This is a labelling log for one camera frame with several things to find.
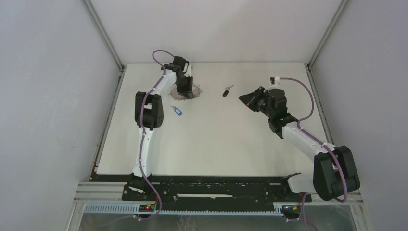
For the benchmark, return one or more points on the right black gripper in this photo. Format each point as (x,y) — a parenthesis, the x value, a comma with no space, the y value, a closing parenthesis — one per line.
(250,99)

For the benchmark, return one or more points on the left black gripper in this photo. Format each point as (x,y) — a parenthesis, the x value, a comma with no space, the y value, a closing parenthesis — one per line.
(188,90)

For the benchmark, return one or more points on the key with black fob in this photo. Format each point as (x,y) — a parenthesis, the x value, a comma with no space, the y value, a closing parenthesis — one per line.
(227,90)

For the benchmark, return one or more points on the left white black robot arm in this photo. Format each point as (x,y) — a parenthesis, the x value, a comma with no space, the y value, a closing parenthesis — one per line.
(149,116)

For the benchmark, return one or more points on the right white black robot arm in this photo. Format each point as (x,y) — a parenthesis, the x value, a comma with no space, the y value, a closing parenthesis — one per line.
(334,173)

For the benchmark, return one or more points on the key with blue tag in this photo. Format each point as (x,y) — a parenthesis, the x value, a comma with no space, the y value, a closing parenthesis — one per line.
(176,110)

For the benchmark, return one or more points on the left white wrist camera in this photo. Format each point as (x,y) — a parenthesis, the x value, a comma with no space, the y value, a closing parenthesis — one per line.
(188,71)

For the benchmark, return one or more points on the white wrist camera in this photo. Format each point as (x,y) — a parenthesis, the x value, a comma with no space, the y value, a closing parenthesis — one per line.
(188,71)
(275,81)

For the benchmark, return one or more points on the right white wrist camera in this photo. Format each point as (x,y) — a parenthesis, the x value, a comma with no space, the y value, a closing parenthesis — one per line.
(275,81)

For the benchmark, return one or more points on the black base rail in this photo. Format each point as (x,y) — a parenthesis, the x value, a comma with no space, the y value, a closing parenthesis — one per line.
(222,193)

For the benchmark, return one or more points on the left aluminium frame post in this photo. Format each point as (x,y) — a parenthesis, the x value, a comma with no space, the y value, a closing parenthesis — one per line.
(98,24)

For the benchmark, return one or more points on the aluminium frame post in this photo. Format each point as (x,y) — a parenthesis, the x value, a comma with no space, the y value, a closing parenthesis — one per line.
(328,31)
(98,24)

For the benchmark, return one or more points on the right aluminium frame post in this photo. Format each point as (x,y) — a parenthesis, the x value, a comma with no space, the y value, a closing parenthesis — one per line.
(328,31)

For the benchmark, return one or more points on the grey cable duct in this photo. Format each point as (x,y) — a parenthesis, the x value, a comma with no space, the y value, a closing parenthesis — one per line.
(130,209)

